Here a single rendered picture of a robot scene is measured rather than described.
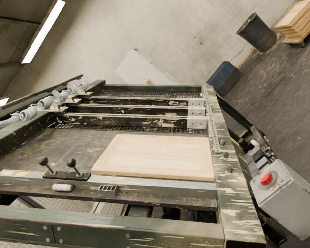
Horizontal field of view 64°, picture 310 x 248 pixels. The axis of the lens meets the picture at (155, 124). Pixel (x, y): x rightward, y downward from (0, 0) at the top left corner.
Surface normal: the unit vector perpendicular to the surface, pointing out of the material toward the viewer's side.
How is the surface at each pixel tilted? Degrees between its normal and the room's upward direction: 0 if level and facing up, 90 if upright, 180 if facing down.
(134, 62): 90
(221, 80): 90
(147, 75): 90
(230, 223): 51
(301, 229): 90
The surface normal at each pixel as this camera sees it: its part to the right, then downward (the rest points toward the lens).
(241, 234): -0.02, -0.94
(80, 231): -0.14, 0.35
